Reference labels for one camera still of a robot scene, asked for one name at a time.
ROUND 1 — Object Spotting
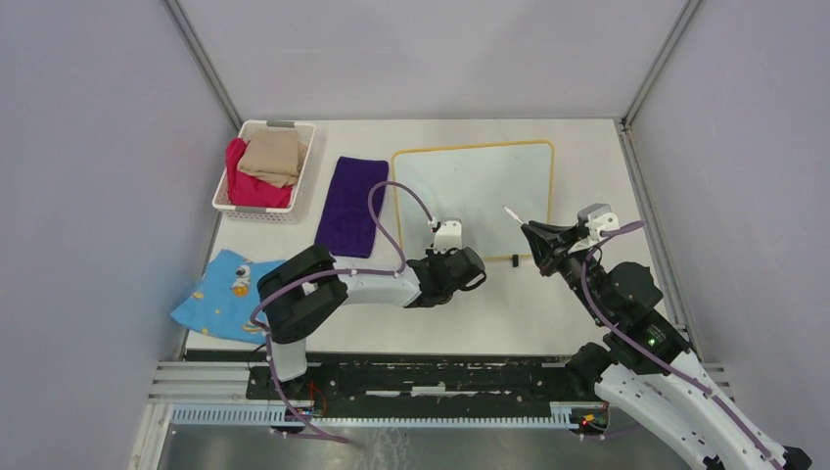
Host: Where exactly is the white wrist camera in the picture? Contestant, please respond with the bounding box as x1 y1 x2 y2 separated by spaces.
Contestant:
571 203 621 253
427 218 464 255

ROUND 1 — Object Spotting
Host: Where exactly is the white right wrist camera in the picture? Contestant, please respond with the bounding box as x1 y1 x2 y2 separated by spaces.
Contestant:
571 203 621 253

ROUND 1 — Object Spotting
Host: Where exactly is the pink cloth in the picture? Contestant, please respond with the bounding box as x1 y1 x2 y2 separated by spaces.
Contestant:
225 138 293 209

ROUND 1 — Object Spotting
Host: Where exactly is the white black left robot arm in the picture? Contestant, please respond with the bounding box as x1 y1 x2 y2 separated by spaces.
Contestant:
251 245 486 400

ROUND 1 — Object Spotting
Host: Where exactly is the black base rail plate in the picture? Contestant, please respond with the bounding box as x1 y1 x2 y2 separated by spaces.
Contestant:
246 352 610 425

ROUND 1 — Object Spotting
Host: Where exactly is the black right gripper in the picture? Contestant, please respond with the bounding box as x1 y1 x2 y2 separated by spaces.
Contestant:
520 219 611 323

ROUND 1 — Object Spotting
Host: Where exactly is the beige cloth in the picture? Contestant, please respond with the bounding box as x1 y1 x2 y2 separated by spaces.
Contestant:
237 129 308 188

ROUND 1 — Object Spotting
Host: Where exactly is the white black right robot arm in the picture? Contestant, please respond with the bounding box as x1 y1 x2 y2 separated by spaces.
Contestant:
521 214 812 469

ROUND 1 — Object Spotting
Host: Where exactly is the white toothed cable duct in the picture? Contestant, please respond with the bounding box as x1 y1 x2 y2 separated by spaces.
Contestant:
170 404 578 430

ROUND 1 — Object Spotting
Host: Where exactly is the purple towel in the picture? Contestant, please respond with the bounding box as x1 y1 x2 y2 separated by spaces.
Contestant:
314 157 390 259

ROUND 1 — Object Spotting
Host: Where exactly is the white marker pen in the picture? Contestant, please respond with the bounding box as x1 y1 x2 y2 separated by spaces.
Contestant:
502 206 525 225

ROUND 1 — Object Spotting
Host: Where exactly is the blue cartoon cloth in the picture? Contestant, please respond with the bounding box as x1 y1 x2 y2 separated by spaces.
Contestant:
171 250 282 345

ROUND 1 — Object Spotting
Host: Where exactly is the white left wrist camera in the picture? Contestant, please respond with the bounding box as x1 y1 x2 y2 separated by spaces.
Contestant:
427 218 464 255

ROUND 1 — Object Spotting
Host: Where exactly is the yellow framed whiteboard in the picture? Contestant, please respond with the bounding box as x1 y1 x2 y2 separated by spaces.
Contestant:
391 140 555 261

